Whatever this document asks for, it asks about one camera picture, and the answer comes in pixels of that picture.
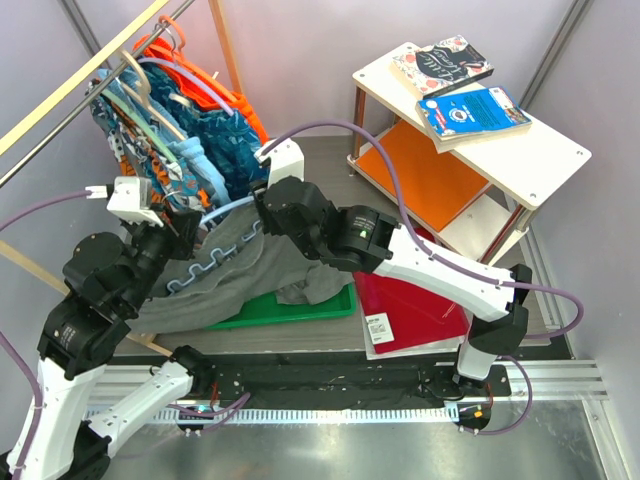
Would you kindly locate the light blue shorts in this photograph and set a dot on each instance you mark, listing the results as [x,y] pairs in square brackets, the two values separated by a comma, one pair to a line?
[147,141]

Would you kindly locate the wooden clothes rack frame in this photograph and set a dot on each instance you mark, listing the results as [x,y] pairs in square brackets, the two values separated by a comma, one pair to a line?
[42,44]

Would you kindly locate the white two-tier side table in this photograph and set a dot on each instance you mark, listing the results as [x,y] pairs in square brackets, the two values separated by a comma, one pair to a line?
[523,169]

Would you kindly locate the orange teal cartoon shorts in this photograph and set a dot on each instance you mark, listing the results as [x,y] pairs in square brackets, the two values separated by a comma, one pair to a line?
[174,185]

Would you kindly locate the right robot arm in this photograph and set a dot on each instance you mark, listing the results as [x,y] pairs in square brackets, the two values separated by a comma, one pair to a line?
[360,239]

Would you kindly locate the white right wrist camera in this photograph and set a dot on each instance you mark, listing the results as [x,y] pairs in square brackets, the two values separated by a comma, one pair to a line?
[283,160]

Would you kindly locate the green plastic tray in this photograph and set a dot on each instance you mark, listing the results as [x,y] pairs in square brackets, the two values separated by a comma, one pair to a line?
[265,310]

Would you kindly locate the orange folder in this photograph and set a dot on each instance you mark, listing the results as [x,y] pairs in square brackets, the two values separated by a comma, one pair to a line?
[436,187]

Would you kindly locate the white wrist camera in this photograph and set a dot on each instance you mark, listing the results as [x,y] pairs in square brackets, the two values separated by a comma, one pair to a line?
[283,160]
[129,198]

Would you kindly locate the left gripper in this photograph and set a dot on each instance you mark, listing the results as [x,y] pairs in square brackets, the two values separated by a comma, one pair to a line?
[182,227]

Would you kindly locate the red folder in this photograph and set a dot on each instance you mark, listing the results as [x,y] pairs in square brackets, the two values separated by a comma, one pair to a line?
[417,316]

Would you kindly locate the grey shorts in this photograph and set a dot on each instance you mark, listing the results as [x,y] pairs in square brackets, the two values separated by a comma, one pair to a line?
[269,264]

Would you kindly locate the metal clothes rail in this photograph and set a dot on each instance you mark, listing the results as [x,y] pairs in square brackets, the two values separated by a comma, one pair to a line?
[115,46]

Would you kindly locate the lilac hanger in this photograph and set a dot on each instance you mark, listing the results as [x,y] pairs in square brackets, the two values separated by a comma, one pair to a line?
[193,78]

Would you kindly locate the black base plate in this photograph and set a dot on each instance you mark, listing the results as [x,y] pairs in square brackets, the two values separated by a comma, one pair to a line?
[437,381]

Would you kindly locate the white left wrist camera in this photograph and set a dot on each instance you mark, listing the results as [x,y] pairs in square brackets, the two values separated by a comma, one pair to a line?
[129,198]

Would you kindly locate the white papers under folder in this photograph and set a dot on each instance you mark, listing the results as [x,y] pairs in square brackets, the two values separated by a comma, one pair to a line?
[378,327]

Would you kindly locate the mint green hanger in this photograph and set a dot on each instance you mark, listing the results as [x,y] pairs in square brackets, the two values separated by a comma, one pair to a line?
[132,114]

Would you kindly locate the dark teal patterned shorts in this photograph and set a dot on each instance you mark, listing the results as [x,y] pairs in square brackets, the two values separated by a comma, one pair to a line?
[219,149]

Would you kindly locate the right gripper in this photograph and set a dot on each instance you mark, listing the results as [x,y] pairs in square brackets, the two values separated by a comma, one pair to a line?
[269,224]

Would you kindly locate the blue cover book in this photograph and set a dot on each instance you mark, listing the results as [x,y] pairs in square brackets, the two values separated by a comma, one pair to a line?
[485,111]

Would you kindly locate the floral cover book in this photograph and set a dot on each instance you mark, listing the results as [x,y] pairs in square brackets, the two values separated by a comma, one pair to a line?
[440,68]

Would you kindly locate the light blue hanger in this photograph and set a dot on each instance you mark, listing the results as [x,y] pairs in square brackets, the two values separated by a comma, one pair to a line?
[223,237]

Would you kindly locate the orange hanger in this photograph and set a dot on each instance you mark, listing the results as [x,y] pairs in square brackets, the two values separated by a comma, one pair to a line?
[175,32]

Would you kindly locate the beige hanger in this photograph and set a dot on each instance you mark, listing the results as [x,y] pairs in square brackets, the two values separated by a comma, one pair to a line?
[142,95]

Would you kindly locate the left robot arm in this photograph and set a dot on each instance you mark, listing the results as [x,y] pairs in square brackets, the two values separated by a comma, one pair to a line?
[76,343]

